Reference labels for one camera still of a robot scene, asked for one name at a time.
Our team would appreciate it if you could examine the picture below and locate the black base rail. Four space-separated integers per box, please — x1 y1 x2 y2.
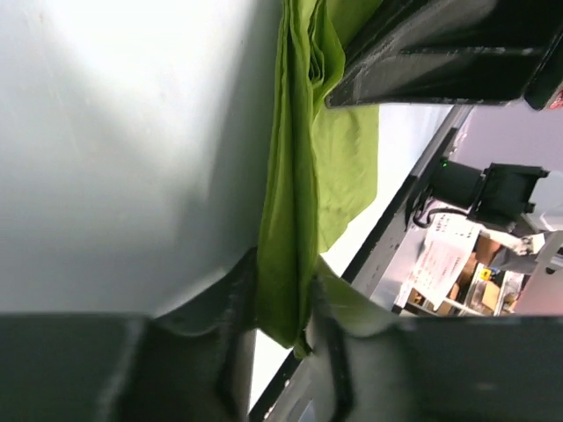
248 127 458 422

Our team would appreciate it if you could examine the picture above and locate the green paper napkin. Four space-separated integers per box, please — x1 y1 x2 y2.
255 1 380 357

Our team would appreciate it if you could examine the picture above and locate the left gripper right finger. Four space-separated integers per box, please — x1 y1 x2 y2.
309 276 562 421

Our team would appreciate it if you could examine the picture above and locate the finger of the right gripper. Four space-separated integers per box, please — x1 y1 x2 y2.
325 0 562 110

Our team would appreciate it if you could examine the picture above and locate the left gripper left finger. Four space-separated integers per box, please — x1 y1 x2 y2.
1 250 256 421

